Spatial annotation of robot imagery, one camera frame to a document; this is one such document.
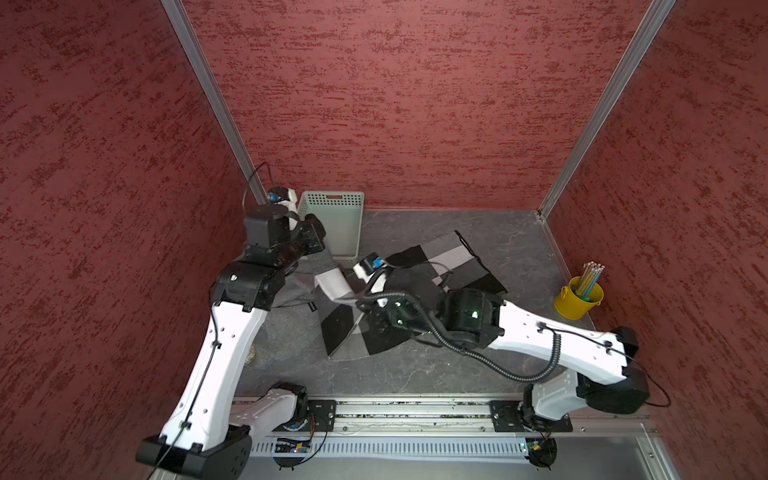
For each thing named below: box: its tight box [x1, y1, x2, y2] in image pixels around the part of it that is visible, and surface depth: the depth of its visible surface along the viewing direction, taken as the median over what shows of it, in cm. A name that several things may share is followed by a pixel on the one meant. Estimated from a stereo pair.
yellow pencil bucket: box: [554, 276, 605, 320], surface depth 89 cm
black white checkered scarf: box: [315, 231, 507, 358], surface depth 72 cm
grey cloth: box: [271, 250, 339, 308], surface depth 91 cm
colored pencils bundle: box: [577, 260, 605, 302], surface depth 87 cm
